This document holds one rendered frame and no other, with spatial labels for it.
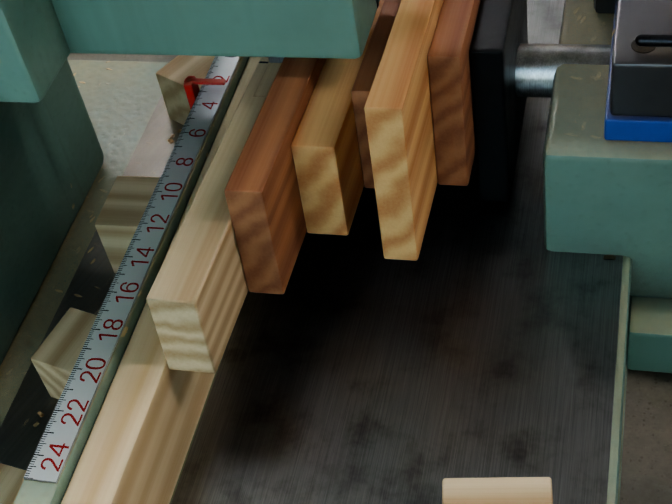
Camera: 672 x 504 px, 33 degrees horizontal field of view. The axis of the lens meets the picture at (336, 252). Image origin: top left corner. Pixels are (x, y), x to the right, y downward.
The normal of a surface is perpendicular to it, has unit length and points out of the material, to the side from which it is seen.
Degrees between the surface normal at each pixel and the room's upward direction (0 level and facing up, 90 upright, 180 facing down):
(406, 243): 86
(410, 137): 90
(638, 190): 90
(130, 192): 0
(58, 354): 0
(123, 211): 0
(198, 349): 86
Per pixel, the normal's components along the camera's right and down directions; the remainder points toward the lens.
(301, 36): -0.22, 0.72
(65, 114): 0.97, 0.06
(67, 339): -0.14, -0.68
